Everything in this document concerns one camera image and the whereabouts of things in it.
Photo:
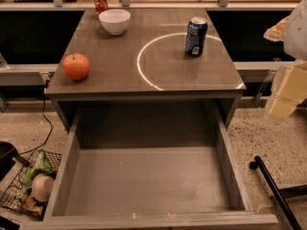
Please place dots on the white ceramic bowl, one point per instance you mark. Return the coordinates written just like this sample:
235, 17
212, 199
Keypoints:
115, 21

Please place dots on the red orange apple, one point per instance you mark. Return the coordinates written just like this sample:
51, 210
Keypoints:
76, 66

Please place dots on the black object at left edge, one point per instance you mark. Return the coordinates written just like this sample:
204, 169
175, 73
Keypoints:
7, 153

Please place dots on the black metal rod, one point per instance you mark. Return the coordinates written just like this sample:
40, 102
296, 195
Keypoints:
281, 195

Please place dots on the open grey top drawer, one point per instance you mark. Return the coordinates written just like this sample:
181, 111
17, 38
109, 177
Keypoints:
149, 166

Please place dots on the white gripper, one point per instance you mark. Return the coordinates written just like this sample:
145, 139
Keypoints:
297, 33

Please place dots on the grey cabinet with top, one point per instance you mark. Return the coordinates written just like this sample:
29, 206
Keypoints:
147, 62

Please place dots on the beige cup in basket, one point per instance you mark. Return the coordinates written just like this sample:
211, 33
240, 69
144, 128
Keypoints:
42, 187

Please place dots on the blue soda can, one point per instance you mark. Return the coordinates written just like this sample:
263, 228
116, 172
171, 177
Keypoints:
196, 33

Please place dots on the green chip bag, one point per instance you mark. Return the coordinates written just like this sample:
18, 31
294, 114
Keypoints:
42, 165

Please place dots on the black wire basket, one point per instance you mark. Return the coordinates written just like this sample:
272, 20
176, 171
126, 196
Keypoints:
18, 196

